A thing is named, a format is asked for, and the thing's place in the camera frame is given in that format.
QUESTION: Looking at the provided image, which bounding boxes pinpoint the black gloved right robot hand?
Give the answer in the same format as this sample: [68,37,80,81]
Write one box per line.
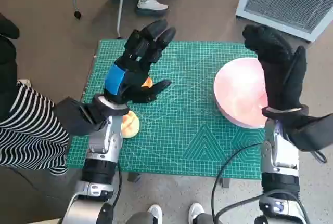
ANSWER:
[242,24,307,111]

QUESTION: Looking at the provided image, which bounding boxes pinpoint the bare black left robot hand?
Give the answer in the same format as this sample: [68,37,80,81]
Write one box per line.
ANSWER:
[103,20,177,104]

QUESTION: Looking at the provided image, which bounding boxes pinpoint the pink bowl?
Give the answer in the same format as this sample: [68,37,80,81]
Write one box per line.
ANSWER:
[213,57,268,130]

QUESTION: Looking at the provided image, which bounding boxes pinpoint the round toy bread bun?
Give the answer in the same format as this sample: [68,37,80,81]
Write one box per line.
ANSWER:
[121,111,140,139]

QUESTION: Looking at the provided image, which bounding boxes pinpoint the grey wheeled chair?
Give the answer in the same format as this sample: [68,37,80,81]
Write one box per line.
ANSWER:
[71,0,125,40]

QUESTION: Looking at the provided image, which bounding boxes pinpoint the green cutting mat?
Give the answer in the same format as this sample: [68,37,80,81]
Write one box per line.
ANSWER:
[67,39,266,179]

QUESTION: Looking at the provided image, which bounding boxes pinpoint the white mesh cabinet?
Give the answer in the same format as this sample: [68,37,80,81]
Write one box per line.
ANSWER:
[235,0,333,43]

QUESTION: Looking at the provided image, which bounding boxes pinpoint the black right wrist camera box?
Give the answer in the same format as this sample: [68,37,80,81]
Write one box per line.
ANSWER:
[282,113,333,152]

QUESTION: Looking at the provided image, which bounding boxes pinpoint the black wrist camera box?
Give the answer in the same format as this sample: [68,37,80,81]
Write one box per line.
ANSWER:
[282,113,333,152]
[53,97,109,138]

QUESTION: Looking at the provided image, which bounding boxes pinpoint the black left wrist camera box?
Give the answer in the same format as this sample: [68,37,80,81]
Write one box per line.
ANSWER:
[53,97,109,138]

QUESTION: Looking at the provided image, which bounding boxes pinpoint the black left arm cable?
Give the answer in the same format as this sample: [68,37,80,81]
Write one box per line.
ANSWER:
[111,161,123,206]

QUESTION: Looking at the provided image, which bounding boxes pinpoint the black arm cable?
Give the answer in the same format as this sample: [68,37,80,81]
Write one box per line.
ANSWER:
[211,142,266,224]
[111,161,123,206]

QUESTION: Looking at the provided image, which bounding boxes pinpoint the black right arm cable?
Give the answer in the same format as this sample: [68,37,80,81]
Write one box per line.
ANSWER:
[211,142,266,224]

